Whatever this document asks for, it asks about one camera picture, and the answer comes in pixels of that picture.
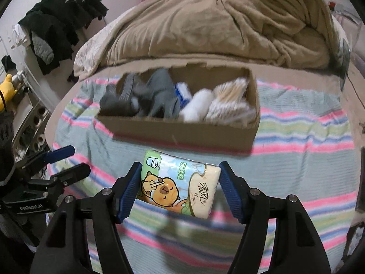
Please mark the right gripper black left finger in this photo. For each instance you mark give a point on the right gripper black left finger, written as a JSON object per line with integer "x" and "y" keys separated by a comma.
{"x": 64, "y": 247}

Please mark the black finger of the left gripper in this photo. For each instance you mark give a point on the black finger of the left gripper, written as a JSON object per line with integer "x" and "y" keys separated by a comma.
{"x": 45, "y": 157}
{"x": 56, "y": 184}

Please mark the grey dotted sock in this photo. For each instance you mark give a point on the grey dotted sock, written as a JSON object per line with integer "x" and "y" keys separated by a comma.
{"x": 123, "y": 103}

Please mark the cartoon tissue pack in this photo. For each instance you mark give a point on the cartoon tissue pack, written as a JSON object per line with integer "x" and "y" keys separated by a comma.
{"x": 177, "y": 184}

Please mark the blue tissue pack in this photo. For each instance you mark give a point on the blue tissue pack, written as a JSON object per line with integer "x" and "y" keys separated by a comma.
{"x": 183, "y": 93}

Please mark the white sock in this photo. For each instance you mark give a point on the white sock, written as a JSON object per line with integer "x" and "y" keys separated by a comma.
{"x": 198, "y": 107}

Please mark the cotton swabs plastic bag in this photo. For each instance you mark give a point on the cotton swabs plastic bag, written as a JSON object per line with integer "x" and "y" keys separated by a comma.
{"x": 230, "y": 105}

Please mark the white shelf rack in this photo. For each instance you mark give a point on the white shelf rack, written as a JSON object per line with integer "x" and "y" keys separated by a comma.
{"x": 30, "y": 118}

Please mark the yellow plush toy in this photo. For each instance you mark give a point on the yellow plush toy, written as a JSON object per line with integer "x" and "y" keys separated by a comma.
{"x": 8, "y": 91}

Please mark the striped pastel towel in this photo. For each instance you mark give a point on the striped pastel towel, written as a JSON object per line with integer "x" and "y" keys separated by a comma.
{"x": 303, "y": 147}

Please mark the white floral duvet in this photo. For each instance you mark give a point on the white floral duvet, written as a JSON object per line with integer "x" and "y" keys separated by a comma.
{"x": 88, "y": 57}

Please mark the tan fleece blanket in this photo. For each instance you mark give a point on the tan fleece blanket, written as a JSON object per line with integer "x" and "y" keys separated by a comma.
{"x": 299, "y": 34}

